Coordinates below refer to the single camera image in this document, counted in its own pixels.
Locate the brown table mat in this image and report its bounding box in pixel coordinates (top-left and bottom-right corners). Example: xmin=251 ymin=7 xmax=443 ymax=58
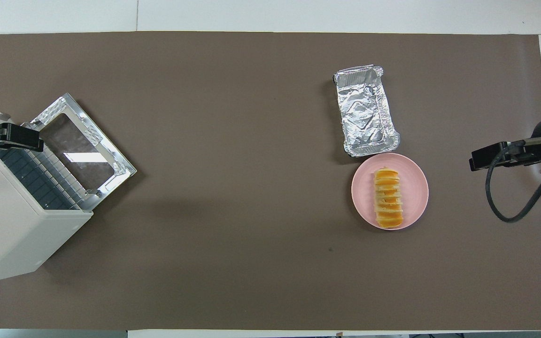
xmin=0 ymin=31 xmax=541 ymax=331

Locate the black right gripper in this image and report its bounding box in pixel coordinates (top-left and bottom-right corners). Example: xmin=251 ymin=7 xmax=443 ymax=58
xmin=470 ymin=140 xmax=541 ymax=172

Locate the dark wire oven rack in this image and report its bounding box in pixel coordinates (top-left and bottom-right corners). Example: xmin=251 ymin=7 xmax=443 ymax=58
xmin=0 ymin=146 xmax=87 ymax=211

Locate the aluminium foil tray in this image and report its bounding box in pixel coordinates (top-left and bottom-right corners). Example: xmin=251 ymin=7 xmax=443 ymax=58
xmin=333 ymin=65 xmax=400 ymax=158

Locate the cream white toaster oven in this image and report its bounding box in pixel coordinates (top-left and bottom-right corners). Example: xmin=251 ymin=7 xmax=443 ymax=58
xmin=0 ymin=103 xmax=93 ymax=287

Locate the sliced orange bread loaf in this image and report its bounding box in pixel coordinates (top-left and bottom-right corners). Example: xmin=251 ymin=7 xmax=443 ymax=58
xmin=373 ymin=168 xmax=404 ymax=229

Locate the glass oven door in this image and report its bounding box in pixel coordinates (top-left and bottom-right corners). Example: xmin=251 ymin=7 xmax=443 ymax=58
xmin=21 ymin=93 xmax=138 ymax=212

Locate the pink round plate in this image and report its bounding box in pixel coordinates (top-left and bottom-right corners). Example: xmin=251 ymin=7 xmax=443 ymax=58
xmin=351 ymin=153 xmax=429 ymax=231

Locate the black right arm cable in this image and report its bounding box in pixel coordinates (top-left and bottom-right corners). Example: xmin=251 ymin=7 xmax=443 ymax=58
xmin=486 ymin=135 xmax=541 ymax=223

